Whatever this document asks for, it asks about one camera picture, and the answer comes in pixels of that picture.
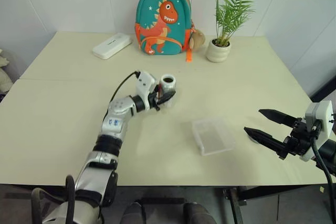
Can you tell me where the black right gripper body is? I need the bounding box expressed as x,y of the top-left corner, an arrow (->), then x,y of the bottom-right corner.
278,118 -> 316,159

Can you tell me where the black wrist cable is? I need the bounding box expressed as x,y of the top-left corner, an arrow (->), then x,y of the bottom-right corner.
109,70 -> 141,109
309,120 -> 334,221

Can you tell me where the clear plastic container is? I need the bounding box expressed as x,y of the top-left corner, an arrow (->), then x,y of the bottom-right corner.
191,117 -> 236,156

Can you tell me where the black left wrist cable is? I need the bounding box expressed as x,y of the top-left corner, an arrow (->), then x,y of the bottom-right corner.
109,70 -> 141,109

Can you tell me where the black metal table frame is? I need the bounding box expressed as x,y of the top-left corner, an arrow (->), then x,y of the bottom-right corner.
223,186 -> 326,224

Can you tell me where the dark rounded shape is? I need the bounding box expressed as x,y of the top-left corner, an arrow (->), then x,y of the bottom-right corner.
183,201 -> 211,224
123,201 -> 146,224

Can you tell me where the white rectangular box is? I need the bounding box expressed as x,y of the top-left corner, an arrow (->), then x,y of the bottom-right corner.
92,33 -> 133,60

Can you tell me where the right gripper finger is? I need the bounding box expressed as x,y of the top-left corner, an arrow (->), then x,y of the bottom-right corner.
258,108 -> 299,127
243,126 -> 286,156

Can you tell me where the black left shoulder cable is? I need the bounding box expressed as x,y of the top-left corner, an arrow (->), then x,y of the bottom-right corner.
30,175 -> 77,224

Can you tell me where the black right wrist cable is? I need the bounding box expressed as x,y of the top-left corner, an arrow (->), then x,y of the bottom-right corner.
309,120 -> 334,221

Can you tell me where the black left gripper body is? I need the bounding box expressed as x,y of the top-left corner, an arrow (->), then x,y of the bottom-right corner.
146,91 -> 162,111

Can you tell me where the green potted palm plant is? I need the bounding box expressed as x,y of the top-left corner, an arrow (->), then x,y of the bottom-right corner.
214,0 -> 258,47

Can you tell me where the teal dinosaur backpack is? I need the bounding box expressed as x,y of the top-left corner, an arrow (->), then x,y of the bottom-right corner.
134,0 -> 196,63

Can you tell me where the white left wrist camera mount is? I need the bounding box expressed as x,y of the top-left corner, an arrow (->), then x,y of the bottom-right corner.
135,71 -> 157,96

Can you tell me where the white ribbed plant pot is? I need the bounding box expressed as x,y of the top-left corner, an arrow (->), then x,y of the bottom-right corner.
205,39 -> 232,63

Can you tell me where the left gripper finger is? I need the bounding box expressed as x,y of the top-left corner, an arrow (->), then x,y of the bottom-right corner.
158,91 -> 176,104

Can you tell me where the beige plush pendant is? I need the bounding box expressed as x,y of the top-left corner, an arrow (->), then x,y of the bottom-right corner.
189,28 -> 206,51

